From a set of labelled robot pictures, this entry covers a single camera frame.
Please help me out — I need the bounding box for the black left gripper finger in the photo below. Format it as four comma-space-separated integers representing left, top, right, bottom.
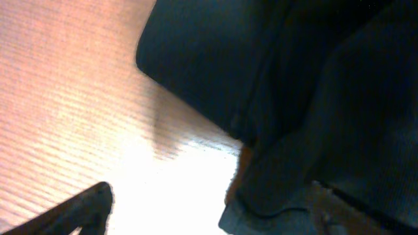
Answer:
3, 181, 114, 235

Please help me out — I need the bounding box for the black t-shirt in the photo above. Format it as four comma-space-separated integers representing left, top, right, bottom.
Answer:
136, 0, 417, 234

